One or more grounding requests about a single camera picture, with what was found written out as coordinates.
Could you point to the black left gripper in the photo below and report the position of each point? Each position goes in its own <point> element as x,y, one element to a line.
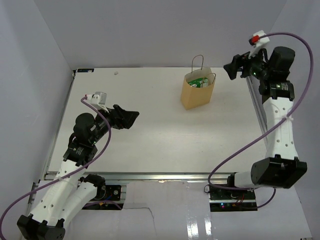
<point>128,118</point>

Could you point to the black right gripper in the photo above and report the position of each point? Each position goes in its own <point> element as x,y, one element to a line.
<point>243,60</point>

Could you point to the green snack packet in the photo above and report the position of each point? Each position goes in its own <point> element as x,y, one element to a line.
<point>201,82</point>

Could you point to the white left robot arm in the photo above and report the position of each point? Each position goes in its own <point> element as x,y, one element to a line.
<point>70,190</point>

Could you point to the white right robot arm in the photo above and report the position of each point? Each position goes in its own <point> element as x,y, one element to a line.
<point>281,167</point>

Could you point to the brown paper bag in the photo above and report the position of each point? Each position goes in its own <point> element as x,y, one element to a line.
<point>192,97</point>

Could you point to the blue label left corner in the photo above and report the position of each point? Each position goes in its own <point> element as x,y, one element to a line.
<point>85,70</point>

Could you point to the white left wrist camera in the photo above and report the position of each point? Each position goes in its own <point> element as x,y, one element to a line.
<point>97,100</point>

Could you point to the aluminium front rail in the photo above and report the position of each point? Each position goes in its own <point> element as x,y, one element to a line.
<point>121,176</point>

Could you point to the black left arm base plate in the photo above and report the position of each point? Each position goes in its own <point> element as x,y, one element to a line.
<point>112,192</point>

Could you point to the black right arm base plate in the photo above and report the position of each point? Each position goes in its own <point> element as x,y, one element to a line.
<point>224,194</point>

